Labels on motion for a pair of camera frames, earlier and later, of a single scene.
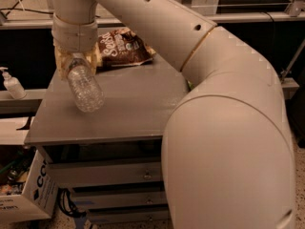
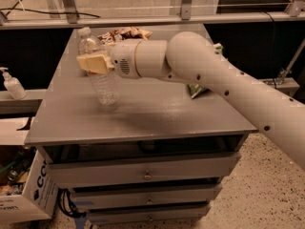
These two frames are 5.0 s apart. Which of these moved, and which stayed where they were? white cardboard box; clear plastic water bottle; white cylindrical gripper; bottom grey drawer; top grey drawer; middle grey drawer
Moved: clear plastic water bottle; white cylindrical gripper
Stayed: white cardboard box; middle grey drawer; bottom grey drawer; top grey drawer
